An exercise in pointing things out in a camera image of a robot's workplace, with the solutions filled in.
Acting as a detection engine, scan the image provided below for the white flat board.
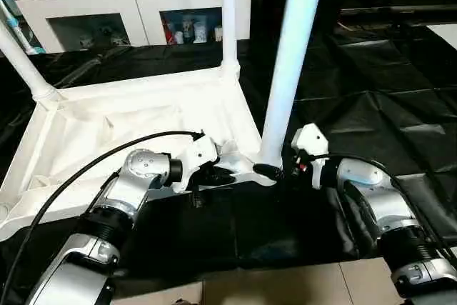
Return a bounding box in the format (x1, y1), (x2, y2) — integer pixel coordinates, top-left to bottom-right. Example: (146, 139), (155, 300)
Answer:
(427, 23), (457, 49)

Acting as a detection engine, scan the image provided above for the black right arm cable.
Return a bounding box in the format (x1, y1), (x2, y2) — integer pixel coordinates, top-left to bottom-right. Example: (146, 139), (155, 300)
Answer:
(300, 154), (457, 263)

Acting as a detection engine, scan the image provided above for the white plastic table top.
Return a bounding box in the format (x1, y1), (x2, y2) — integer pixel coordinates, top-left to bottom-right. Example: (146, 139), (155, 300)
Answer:
(0, 62), (279, 241)

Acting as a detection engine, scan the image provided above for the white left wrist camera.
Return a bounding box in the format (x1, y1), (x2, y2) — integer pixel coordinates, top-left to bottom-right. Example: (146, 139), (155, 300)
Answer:
(171, 134), (219, 193)

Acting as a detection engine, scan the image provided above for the black plastic mat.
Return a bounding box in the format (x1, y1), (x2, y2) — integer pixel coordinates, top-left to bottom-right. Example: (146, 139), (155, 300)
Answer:
(0, 23), (457, 299)

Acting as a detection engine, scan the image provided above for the teal white mop handle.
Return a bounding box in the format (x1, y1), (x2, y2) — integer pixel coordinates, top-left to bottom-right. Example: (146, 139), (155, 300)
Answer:
(0, 0), (45, 54)

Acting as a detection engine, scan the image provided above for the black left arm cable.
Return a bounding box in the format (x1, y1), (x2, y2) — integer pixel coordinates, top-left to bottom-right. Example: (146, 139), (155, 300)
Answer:
(0, 131), (205, 299)

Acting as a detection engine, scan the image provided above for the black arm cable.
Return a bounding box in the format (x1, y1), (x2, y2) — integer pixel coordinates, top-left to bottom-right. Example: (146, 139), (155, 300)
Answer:
(0, 131), (205, 299)
(300, 154), (457, 263)

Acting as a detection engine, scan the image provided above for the black metal rail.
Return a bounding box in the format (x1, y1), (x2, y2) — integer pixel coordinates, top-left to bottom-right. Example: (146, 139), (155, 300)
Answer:
(341, 6), (457, 19)

